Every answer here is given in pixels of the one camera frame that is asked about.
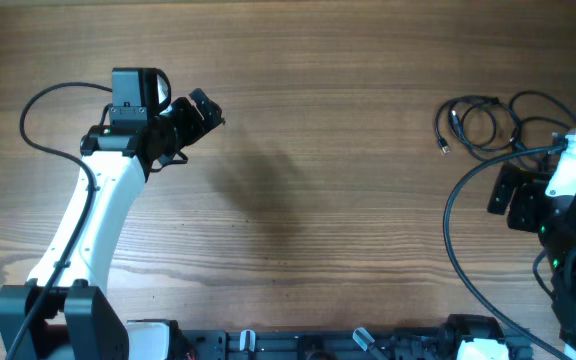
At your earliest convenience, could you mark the left camera black cable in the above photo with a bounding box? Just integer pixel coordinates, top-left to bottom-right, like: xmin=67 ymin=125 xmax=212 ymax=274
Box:
xmin=5 ymin=82 xmax=114 ymax=360

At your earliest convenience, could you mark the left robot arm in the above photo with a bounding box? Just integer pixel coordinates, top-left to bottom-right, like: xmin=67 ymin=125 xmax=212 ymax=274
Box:
xmin=0 ymin=68 xmax=225 ymax=359

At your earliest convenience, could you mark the black cable bundle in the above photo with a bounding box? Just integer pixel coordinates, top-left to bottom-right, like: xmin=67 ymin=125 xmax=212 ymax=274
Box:
xmin=449 ymin=89 xmax=576 ymax=174

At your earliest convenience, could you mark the black cable gold usb plug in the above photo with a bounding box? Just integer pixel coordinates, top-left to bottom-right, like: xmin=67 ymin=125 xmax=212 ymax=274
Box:
xmin=433 ymin=95 xmax=522 ymax=161

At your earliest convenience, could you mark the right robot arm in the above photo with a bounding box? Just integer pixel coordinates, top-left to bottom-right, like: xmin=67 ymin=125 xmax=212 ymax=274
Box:
xmin=442 ymin=157 xmax=576 ymax=359

